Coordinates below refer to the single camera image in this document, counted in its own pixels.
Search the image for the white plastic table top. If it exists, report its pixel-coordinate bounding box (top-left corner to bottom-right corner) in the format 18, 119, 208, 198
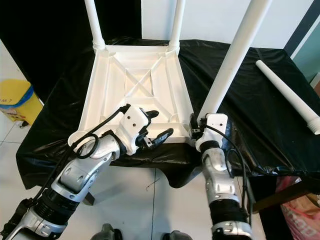
67, 40, 196, 151

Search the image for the white plastic table leg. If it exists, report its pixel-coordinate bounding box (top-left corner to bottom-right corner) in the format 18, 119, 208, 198
197, 0, 273, 120
167, 0, 187, 53
84, 0, 107, 51
255, 60, 320, 136

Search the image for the black plastic table cover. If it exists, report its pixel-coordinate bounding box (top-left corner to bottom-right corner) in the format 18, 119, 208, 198
16, 37, 320, 190

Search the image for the grey right robot foot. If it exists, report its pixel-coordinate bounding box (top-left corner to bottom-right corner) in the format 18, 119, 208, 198
162, 230, 193, 240

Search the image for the grey robot foot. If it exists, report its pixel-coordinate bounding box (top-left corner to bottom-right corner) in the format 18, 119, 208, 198
162, 230, 193, 240
97, 223, 126, 240

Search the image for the grey left robot foot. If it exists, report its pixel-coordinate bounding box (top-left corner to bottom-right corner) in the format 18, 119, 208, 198
97, 223, 126, 240

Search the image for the yellow bin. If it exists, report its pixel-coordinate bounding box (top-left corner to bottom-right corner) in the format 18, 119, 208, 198
0, 79, 45, 126

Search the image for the black backdrop sheet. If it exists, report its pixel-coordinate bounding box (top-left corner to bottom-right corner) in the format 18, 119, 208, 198
0, 0, 142, 101

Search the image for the pink plastic bag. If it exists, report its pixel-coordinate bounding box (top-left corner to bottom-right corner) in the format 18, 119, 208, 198
275, 175, 320, 240

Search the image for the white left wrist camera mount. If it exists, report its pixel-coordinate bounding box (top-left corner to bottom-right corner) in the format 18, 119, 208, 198
116, 105, 153, 156

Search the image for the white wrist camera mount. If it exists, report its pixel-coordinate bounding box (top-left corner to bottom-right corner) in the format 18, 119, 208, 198
195, 113, 229, 152
116, 105, 153, 156

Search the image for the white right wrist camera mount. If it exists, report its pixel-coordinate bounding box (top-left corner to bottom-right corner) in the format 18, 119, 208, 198
195, 113, 229, 152

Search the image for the dark door frame strip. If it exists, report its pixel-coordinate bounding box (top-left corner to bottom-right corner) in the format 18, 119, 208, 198
282, 0, 320, 56

